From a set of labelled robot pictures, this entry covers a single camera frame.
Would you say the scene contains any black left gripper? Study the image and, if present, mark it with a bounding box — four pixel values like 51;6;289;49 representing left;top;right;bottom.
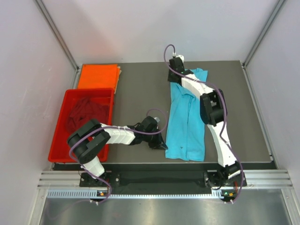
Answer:
143;127;167;150

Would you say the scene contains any light blue t shirt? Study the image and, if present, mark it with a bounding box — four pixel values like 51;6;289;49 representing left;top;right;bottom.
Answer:
165;82;205;162

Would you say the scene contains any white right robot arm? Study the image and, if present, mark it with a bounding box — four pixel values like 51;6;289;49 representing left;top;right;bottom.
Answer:
168;53;244;186

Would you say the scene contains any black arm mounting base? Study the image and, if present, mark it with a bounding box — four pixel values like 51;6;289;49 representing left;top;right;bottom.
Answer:
79;163;247;195

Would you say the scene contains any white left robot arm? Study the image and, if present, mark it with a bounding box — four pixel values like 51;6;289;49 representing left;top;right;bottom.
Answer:
67;116;168;186

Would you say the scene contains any dark red t shirt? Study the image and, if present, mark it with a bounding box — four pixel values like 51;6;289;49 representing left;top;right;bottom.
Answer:
65;98;109;134

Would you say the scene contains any red plastic bin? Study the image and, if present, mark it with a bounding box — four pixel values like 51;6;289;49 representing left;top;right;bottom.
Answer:
48;89;114;163

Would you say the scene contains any folded orange t shirt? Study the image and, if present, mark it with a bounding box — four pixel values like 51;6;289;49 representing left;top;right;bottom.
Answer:
77;64;121;93

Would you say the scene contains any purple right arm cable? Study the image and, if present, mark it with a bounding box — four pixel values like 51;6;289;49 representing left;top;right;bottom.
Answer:
163;44;244;204

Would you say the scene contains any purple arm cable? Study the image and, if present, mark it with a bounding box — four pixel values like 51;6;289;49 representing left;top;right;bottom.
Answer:
163;44;244;204
69;108;168;207

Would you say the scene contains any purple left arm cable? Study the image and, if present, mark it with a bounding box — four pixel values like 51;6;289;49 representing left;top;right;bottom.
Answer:
69;108;168;207

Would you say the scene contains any slotted grey cable duct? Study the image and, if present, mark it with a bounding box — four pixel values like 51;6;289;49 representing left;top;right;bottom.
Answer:
47;189;234;199

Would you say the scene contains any aluminium front frame rail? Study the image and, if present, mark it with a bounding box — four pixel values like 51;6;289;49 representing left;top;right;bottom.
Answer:
37;170;293;189

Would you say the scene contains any right aluminium frame post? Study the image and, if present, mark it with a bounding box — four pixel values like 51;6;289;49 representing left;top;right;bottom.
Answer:
242;0;287;69

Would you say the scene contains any aluminium frame post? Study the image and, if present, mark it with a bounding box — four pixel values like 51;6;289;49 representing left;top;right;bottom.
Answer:
242;0;287;69
34;0;79;71

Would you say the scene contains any left aluminium frame post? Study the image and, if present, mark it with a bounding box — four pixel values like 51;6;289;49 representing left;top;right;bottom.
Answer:
34;0;79;71

